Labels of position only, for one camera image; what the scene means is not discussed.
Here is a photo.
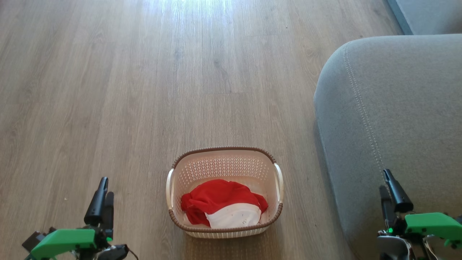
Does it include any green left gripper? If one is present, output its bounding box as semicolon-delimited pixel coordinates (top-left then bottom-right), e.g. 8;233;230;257
30;177;115;260

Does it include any grey fabric sofa cushion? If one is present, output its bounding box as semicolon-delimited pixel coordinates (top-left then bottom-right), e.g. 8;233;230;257
386;0;462;36

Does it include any beige plastic laundry basket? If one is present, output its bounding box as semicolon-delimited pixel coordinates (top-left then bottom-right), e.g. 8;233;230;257
166;146;285;239

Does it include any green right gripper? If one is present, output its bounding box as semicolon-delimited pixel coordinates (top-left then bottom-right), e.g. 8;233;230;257
379;169;462;250

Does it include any red and white garment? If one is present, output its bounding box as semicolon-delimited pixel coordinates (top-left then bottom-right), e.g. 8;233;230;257
180;179;269;229

